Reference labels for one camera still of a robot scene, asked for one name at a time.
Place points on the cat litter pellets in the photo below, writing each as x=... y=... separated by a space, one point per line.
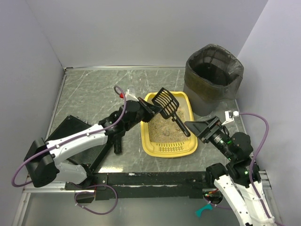
x=165 y=131

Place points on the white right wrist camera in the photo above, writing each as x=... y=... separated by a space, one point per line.
x=229 y=116

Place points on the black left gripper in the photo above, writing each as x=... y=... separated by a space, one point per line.
x=146 y=109

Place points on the grey trash bin with bag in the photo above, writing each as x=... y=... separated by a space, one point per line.
x=212 y=75

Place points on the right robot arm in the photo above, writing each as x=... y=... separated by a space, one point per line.
x=239 y=181

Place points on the aluminium frame rail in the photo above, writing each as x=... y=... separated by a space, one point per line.
x=53 y=187

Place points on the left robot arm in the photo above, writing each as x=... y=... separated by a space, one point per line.
x=45 y=161

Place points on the teal plastic piece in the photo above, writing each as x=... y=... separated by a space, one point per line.
x=200 y=211

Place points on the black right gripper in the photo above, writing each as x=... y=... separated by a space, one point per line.
x=209 y=128

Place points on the black ribbed tray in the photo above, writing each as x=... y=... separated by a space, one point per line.
x=77 y=142

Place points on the yellow litter box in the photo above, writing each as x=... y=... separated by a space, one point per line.
x=172 y=150

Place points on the black glitter microphone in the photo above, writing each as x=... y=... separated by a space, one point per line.
x=117 y=146

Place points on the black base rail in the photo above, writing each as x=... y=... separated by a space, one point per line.
x=193 y=184

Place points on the black slotted litter scoop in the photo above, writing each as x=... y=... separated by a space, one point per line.
x=169 y=104

